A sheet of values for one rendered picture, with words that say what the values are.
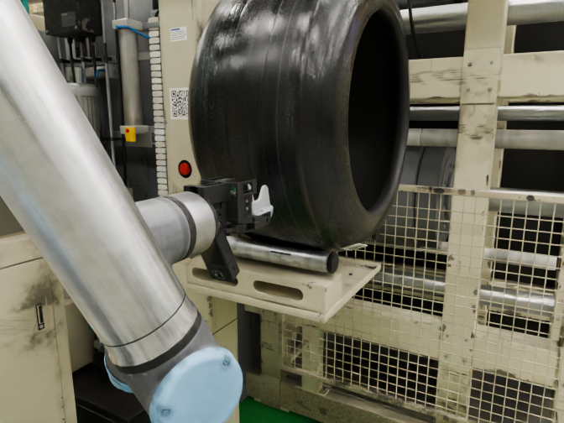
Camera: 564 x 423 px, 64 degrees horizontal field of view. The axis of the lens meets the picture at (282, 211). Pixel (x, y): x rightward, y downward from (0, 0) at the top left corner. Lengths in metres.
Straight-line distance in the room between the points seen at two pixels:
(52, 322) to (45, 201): 0.98
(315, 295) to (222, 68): 0.46
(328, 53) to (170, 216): 0.38
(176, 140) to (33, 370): 0.69
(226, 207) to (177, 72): 0.55
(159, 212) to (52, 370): 0.89
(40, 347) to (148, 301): 0.96
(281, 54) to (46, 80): 0.46
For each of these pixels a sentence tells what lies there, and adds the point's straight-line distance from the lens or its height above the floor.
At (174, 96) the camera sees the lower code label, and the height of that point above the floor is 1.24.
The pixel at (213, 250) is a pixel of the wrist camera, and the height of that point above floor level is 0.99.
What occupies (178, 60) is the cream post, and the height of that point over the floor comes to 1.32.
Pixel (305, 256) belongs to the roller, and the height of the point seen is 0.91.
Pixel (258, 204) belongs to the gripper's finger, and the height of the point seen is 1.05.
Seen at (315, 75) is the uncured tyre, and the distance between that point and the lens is 0.75.
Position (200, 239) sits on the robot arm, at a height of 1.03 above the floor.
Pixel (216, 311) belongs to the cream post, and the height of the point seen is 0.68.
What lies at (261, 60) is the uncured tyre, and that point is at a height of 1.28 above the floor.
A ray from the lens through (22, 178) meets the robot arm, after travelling 0.37.
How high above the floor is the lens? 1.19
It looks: 12 degrees down
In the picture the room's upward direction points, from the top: straight up
